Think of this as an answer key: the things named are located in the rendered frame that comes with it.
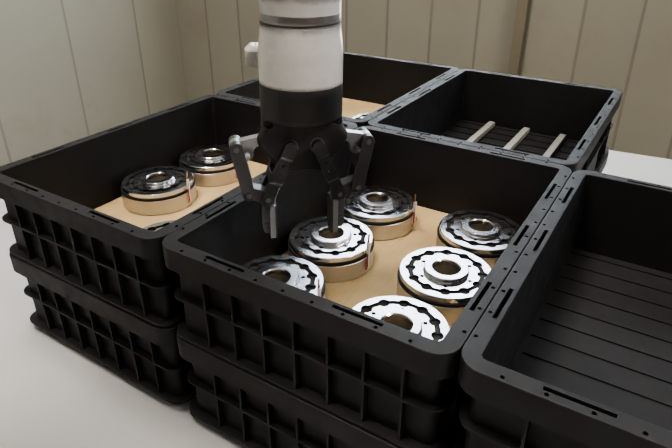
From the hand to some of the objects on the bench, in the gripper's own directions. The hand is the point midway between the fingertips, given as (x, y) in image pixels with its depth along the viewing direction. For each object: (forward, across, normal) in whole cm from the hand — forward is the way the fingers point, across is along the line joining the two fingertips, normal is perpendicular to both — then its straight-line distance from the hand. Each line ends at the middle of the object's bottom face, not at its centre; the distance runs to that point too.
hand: (303, 218), depth 58 cm
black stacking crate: (+23, +10, +3) cm, 26 cm away
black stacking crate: (+23, -11, +24) cm, 35 cm away
